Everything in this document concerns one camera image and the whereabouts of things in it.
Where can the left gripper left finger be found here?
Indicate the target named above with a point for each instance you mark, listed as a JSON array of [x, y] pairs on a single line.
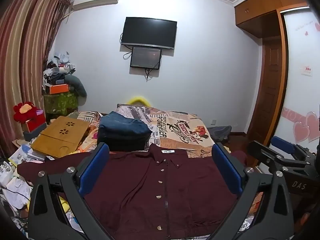
[[47, 220]]

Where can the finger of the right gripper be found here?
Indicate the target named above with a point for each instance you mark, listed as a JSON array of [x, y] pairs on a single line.
[[277, 163], [283, 145]]

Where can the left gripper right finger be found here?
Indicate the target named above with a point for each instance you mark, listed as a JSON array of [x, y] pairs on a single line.
[[274, 218]]

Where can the maroon button shirt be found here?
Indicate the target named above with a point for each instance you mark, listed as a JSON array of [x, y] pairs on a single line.
[[155, 194]]

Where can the wooden wardrobe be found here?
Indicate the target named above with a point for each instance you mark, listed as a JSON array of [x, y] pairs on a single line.
[[287, 104]]

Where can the wooden lap desk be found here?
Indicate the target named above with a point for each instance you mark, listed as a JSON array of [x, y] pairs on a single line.
[[61, 137]]

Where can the printed newspaper bedspread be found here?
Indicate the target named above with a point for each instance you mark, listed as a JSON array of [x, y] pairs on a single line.
[[170, 129]]

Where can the folded blue jeans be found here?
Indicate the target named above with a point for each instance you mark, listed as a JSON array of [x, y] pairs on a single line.
[[123, 134]]

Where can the red plush flower toy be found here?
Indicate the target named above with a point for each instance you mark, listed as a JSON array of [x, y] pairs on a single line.
[[24, 112]]

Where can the green camouflage storage box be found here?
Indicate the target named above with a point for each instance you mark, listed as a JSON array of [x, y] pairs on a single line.
[[61, 104]]

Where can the orange box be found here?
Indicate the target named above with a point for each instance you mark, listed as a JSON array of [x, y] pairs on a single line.
[[57, 89]]

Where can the yellow curved foam tube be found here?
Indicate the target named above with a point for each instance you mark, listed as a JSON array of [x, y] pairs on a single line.
[[139, 100]]

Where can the clutter pile of papers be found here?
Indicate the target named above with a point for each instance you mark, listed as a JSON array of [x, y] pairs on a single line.
[[56, 69]]

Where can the striped red gold curtain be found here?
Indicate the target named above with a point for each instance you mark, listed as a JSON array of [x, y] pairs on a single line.
[[28, 30]]

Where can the small wall monitor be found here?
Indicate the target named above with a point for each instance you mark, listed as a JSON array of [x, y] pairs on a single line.
[[145, 57]]

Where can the large wall television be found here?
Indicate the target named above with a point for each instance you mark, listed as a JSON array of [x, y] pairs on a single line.
[[150, 32]]

